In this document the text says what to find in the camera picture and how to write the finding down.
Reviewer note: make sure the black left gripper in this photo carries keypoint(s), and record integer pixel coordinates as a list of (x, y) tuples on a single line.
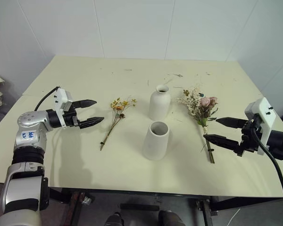
[(70, 118)]

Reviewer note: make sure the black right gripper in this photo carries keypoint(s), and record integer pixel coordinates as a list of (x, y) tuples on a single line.
[(248, 141)]

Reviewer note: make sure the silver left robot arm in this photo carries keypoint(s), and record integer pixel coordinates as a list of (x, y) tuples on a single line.
[(28, 139)]

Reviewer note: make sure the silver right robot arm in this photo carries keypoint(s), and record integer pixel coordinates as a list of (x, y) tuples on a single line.
[(281, 143)]

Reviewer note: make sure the white narrow-neck bottle vase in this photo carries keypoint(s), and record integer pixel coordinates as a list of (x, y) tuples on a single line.
[(158, 106)]

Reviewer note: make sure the white wide-mouth tapered vase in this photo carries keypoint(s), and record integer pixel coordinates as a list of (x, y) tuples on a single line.
[(155, 146)]

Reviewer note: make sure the yellow dried flower sprig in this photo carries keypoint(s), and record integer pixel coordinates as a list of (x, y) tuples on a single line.
[(119, 107)]

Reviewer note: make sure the pink rose dried bouquet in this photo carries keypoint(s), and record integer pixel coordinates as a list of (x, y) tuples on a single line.
[(204, 110)]

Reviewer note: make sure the rusty red table leg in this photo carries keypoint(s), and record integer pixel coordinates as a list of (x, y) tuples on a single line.
[(76, 207)]

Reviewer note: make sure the dark rounded shape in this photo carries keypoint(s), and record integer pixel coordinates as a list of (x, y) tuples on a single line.
[(113, 220), (169, 219)]

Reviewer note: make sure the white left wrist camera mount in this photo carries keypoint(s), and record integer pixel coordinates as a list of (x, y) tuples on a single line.
[(60, 99)]

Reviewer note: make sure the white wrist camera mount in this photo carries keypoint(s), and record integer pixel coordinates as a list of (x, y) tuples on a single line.
[(60, 99), (267, 122)]

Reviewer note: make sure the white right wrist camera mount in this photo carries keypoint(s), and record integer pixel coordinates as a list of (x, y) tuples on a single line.
[(267, 122)]

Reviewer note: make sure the black table leg bracket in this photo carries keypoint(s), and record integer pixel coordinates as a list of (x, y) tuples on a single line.
[(206, 212)]

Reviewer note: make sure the black table frame bar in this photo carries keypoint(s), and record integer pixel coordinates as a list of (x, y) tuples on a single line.
[(132, 191)]

